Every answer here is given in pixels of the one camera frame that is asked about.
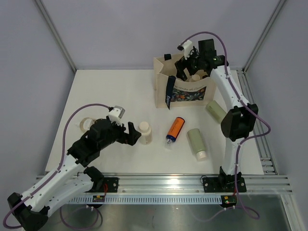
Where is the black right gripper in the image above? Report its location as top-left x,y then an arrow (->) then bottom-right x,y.
175,46 -> 204,81

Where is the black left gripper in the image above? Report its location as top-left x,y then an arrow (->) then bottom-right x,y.
98,118 -> 141,150

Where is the cream bottle with round cap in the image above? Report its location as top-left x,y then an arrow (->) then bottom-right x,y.
139,121 -> 152,145

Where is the white cream bottle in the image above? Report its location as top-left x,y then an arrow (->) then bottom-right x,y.
192,74 -> 201,81

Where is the small sage green bottle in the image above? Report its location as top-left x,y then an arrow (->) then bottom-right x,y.
205,100 -> 227,123

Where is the sage green bottle white cap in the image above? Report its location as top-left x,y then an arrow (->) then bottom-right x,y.
187,128 -> 207,161

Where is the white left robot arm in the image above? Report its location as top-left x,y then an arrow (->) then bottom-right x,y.
7,117 -> 141,231

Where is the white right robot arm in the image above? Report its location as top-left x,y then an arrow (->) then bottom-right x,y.
175,39 -> 258,193

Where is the beige canvas tote bag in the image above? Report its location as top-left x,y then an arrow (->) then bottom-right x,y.
154,53 -> 216,108

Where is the orange blue spray bottle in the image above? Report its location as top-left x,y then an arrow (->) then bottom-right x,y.
166,117 -> 185,149

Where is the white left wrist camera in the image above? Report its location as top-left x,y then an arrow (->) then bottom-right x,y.
108,106 -> 125,126

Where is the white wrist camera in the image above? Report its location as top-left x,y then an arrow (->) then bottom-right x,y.
108,106 -> 125,126
178,40 -> 193,60

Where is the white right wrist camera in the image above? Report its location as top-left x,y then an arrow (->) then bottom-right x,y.
178,40 -> 193,60

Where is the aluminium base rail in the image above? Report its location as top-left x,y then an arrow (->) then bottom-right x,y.
33,172 -> 294,195

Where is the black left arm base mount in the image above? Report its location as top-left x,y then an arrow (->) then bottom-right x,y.
88,177 -> 119,193

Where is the right aluminium frame post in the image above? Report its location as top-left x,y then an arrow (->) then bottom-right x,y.
242,0 -> 289,73

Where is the aluminium frame post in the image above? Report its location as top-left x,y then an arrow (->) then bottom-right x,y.
242,0 -> 289,73
33,0 -> 77,74

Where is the slotted white cable duct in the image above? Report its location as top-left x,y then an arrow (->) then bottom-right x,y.
68,194 -> 222,205

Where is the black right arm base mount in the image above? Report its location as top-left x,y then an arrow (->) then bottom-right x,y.
201,174 -> 247,193

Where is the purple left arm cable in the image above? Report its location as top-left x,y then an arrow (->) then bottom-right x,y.
1,103 -> 114,229

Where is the left aluminium frame post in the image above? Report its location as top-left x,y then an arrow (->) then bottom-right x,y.
33,0 -> 77,74

